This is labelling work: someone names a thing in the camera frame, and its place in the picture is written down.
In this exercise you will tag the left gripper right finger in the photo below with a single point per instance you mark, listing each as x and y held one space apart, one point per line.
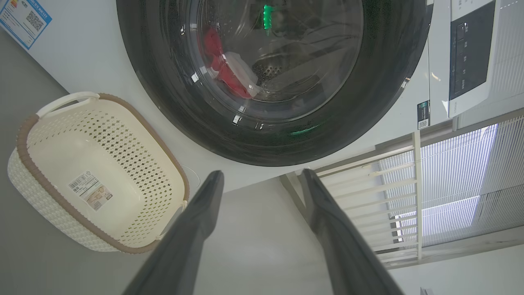
344 246

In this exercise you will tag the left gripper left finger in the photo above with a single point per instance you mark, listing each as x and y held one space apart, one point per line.
180 246

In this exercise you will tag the washing machine glass door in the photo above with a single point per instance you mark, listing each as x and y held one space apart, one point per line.
380 94

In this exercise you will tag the red and white garment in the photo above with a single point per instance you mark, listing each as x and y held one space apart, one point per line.
229 80

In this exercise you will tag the cream laundry basket brown rim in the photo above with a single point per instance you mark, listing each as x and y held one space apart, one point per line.
61 151

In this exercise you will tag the steel washer drum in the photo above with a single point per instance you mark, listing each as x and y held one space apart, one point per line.
294 61

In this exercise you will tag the white front-load washing machine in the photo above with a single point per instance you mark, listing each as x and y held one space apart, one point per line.
90 53

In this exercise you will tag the dark washer control panel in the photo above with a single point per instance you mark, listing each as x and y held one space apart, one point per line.
470 53

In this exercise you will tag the round filter cover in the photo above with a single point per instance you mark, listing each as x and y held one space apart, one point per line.
191 176

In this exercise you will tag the white metal railing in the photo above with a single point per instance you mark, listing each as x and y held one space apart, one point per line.
416 196

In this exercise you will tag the barcode label sticker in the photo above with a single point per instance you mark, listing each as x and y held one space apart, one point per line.
90 191

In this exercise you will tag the white window blinds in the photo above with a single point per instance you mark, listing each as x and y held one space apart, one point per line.
458 172

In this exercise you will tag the black QR code sticker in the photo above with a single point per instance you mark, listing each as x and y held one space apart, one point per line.
423 114

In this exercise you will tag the blue energy label sticker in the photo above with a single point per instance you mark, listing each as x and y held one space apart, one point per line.
22 18

